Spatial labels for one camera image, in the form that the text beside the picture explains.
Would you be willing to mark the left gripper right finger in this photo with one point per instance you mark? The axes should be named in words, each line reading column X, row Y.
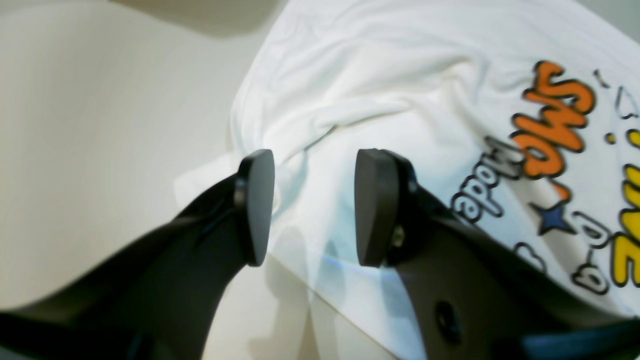
column 472, row 297

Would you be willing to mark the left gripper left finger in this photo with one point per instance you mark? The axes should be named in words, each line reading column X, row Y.
column 156, row 298

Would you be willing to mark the white printed t-shirt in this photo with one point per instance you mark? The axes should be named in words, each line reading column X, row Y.
column 520, row 116

